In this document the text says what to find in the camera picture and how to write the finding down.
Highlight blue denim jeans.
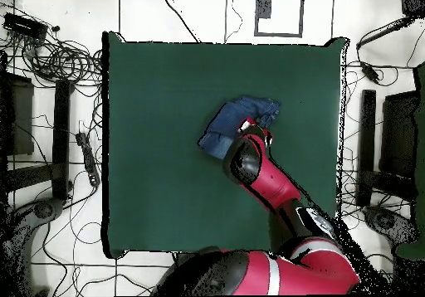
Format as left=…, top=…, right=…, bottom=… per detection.
left=197, top=95, right=282, bottom=161

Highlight dark green table cloth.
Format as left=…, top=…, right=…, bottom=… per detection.
left=100, top=31, right=349, bottom=260

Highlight grey floor socket plate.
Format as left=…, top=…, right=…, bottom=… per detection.
left=256, top=0, right=273, bottom=20

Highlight black power adapter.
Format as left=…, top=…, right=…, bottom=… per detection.
left=359, top=61, right=381, bottom=83

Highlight black power strip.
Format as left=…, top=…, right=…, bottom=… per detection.
left=75, top=131, right=101, bottom=187

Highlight grey stand leg round foot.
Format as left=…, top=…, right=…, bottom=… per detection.
left=2, top=197, right=66, bottom=295
left=362, top=205, right=420, bottom=248

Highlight black hub box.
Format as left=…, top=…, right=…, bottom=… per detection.
left=2, top=12, right=50, bottom=41

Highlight long black floor cable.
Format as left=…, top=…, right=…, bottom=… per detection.
left=162, top=0, right=203, bottom=44

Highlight thick black cable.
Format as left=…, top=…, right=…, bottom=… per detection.
left=355, top=16, right=416, bottom=51

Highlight coiled black cable bundle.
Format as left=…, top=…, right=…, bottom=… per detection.
left=19, top=37, right=104, bottom=89

